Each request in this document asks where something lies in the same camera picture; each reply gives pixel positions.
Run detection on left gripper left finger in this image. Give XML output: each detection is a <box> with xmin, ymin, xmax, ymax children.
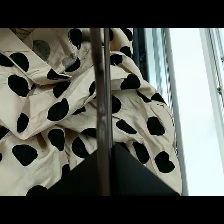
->
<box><xmin>47</xmin><ymin>150</ymin><xmax>101</xmax><ymax>197</ymax></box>

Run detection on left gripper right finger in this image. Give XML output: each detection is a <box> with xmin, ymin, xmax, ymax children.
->
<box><xmin>111</xmin><ymin>142</ymin><xmax>181</xmax><ymax>197</ymax></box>

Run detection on beige black-dotted garment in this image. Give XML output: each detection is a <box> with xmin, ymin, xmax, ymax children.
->
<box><xmin>0</xmin><ymin>28</ymin><xmax>184</xmax><ymax>197</ymax></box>

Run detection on silver frame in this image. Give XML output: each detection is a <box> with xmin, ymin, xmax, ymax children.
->
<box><xmin>151</xmin><ymin>28</ymin><xmax>224</xmax><ymax>197</ymax></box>

